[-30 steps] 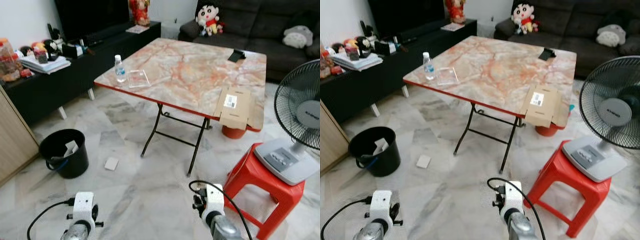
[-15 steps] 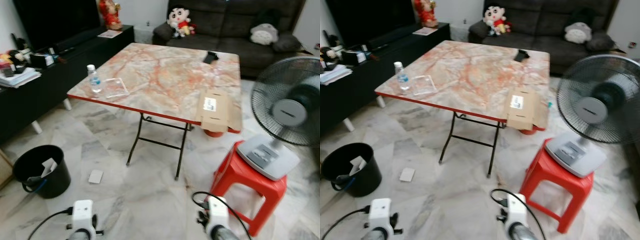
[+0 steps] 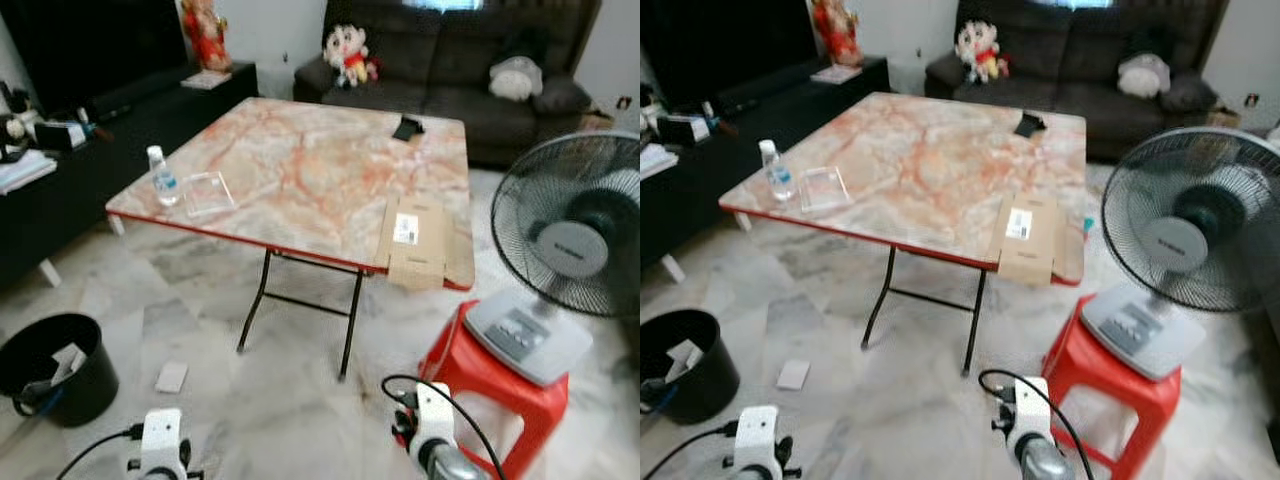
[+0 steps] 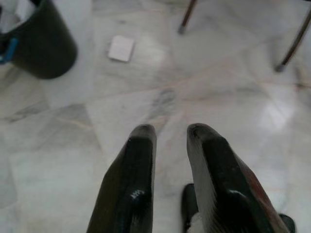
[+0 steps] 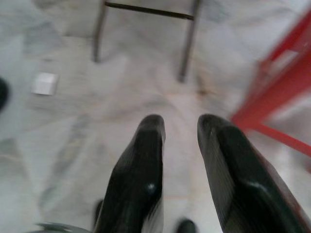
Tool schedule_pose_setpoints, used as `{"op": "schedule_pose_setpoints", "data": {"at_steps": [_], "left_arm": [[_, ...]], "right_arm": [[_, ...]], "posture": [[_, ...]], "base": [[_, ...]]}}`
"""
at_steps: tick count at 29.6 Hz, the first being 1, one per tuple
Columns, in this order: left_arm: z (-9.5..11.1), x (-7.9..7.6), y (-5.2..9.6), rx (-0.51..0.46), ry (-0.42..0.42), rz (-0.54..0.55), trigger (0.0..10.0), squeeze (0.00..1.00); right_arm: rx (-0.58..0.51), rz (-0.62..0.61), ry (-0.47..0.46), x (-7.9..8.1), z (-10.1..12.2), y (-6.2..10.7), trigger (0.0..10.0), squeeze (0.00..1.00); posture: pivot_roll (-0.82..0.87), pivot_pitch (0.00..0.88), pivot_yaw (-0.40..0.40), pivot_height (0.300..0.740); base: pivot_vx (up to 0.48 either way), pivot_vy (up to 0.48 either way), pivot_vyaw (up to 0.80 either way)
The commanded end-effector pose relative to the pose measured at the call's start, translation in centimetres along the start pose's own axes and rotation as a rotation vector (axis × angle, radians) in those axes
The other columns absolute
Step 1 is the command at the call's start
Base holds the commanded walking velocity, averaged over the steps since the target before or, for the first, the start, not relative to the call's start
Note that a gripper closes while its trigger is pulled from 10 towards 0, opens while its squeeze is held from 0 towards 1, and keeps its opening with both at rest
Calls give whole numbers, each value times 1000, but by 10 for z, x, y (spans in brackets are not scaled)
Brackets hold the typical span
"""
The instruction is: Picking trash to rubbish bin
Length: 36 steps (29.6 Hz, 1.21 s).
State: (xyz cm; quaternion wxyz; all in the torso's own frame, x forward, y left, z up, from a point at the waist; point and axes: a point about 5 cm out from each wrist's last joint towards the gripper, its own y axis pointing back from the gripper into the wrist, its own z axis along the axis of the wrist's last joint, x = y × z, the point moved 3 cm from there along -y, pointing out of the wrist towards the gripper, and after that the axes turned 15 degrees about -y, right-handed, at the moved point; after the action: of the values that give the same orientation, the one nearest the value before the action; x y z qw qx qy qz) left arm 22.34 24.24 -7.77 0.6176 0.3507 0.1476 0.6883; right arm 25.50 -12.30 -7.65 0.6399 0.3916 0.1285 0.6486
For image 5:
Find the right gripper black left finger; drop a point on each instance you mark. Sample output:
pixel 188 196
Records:
pixel 136 174

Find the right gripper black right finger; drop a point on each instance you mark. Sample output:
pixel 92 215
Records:
pixel 243 179

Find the black robot foot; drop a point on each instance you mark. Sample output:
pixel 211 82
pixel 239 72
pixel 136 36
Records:
pixel 185 227

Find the red plastic stool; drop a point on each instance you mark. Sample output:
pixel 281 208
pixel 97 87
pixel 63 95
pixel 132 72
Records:
pixel 279 82

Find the white paper scrap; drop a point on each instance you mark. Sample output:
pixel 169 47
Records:
pixel 45 83

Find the grey metal chair frame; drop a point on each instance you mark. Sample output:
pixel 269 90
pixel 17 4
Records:
pixel 145 10

